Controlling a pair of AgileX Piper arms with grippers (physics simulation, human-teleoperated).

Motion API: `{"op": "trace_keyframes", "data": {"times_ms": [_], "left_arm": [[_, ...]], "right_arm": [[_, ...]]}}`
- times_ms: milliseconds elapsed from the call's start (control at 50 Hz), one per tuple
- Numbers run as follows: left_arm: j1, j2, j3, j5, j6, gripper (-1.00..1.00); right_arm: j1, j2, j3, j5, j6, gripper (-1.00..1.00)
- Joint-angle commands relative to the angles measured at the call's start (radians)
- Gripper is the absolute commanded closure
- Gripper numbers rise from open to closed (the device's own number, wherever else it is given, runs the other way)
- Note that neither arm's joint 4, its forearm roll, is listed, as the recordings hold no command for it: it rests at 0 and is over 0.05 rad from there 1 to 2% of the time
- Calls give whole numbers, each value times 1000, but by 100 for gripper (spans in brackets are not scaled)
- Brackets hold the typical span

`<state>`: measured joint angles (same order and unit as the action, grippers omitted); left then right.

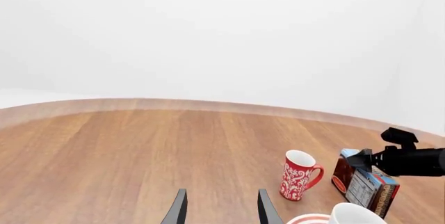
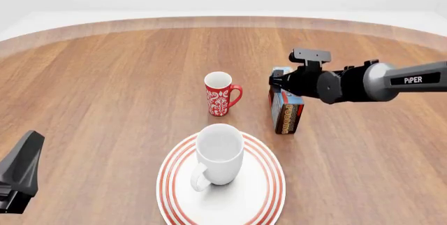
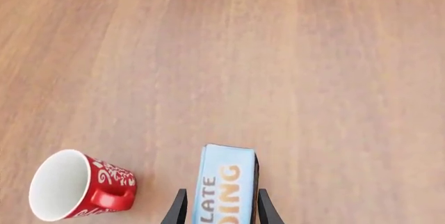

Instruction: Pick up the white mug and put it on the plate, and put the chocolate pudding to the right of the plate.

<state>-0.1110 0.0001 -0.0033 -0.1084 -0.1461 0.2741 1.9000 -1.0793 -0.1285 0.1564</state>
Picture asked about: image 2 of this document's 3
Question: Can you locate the small flat plate on stalk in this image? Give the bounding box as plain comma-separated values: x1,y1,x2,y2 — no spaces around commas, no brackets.
288,48,332,73

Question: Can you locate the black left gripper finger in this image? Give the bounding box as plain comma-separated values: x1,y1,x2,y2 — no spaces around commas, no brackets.
0,129,45,198

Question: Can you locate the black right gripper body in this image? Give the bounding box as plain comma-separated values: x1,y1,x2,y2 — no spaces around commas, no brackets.
268,68,292,93

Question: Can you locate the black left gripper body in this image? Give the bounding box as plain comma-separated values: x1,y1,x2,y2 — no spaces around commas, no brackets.
0,182,30,215

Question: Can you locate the chocolate pudding box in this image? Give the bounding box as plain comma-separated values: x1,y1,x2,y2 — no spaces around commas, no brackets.
268,65,306,135

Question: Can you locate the white mug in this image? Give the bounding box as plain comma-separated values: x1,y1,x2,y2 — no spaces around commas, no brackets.
190,123,245,193

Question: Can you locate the red patterned mug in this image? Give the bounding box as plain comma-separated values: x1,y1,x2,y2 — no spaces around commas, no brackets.
203,71,244,117

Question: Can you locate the white plate with red rings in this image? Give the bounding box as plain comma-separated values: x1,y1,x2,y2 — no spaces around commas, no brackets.
156,131,287,225

